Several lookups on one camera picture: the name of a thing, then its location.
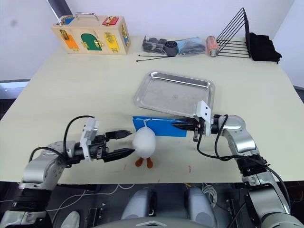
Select wooden latch lock box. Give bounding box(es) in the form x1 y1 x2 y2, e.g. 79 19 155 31
50 12 132 56

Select metal tray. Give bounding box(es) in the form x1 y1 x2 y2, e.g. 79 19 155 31
133 71 216 119

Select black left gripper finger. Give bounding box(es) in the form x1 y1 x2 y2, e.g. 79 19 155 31
105 129 133 141
104 148 136 163

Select blue plastic bag black parts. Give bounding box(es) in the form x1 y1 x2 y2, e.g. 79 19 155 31
176 36 207 57

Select orange cylindrical can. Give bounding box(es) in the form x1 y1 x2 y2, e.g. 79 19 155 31
205 35 220 58

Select grey window ledge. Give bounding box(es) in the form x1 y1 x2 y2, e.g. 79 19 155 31
0 79 31 100

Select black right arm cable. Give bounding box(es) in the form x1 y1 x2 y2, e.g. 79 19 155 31
196 114 292 211

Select black wire file rack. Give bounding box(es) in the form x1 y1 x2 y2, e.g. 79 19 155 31
216 7 253 59

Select white coiled cable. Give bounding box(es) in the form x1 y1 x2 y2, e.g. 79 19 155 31
201 182 218 205

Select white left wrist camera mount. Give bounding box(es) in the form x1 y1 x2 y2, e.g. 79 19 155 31
79 117 99 162

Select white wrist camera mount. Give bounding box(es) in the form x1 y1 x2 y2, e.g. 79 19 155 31
79 117 99 162
191 100 214 137

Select white floor cable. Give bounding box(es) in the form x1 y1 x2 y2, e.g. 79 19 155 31
51 183 135 220

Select grey cylindrical roller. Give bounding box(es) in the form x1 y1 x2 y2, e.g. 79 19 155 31
164 40 179 58

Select white shoe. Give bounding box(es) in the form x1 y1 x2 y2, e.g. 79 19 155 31
60 211 81 228

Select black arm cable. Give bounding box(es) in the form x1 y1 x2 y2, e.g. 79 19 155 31
196 114 292 211
62 115 96 159

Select grey robot right thigh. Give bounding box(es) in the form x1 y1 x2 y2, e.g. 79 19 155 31
187 186 217 228

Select black cable tie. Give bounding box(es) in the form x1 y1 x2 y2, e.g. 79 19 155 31
138 54 172 59
136 56 167 63

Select black cloth bag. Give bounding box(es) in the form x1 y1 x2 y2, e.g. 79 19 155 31
248 32 283 65

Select clear bag black parts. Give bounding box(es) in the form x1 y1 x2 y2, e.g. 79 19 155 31
142 35 168 55

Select blue surgical instrument pack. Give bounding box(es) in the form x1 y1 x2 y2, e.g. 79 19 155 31
132 115 188 138

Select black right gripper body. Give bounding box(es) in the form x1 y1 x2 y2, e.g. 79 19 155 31
189 117 206 143

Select white plush duck toy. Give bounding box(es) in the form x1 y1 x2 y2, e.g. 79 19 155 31
132 117 157 170

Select grey robot torso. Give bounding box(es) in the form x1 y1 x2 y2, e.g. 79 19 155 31
93 215 216 228

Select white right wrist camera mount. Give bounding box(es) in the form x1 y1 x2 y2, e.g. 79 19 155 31
191 100 214 137

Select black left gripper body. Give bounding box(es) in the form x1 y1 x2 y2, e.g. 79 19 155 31
89 134 110 163

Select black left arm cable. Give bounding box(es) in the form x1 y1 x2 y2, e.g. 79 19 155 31
62 115 96 159

